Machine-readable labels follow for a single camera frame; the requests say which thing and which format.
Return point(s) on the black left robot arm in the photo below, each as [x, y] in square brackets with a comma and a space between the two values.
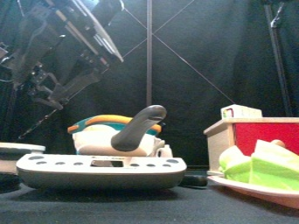
[14, 32]

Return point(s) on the white grey round pot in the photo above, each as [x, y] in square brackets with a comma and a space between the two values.
[17, 154]

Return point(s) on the grey toy stove top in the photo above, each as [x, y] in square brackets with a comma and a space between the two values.
[100, 172]

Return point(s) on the wooden box red panel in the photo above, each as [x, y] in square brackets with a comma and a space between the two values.
[221, 137]

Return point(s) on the small white printed box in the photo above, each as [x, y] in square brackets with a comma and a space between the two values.
[240, 112]

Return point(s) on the small black object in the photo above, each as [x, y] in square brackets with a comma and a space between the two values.
[193, 180]

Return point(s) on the tan round wooden knob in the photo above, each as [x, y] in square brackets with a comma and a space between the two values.
[277, 143]

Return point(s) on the green cloth on plate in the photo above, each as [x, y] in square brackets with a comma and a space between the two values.
[273, 169]

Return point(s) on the pink plate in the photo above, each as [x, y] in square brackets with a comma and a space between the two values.
[256, 191]

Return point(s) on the wrist camera mount plate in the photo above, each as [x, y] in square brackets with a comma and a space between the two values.
[101, 35]

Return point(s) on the grey vertical frame pole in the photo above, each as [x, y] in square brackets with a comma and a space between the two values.
[149, 52]

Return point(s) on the black slanted frame pole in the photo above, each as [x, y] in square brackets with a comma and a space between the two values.
[277, 58]

